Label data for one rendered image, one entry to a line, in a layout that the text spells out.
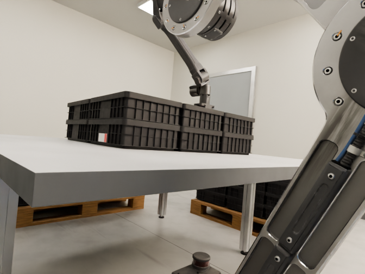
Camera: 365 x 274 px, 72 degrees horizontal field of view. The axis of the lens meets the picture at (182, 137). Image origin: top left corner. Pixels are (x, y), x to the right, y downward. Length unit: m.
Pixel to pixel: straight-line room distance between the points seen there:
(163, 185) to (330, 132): 0.27
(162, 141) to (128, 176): 0.75
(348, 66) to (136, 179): 0.35
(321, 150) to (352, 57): 0.14
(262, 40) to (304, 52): 0.78
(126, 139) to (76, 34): 3.95
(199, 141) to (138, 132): 0.36
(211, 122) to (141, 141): 0.44
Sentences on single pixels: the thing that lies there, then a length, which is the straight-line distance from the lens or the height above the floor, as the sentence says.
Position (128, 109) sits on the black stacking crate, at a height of 0.86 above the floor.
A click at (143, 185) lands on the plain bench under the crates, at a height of 0.68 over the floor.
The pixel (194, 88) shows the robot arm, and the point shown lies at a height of 1.05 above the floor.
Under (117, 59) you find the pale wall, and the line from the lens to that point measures 5.11.
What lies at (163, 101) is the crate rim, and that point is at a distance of 1.11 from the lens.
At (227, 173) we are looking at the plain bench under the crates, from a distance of 0.55.
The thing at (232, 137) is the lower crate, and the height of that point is 0.79.
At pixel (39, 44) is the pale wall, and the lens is 4.62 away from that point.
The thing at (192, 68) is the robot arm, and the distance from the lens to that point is 1.38.
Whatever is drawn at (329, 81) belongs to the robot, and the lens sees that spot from 0.44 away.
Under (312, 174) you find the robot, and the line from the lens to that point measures 0.44.
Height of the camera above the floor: 0.75
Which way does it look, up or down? 1 degrees up
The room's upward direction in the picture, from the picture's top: 5 degrees clockwise
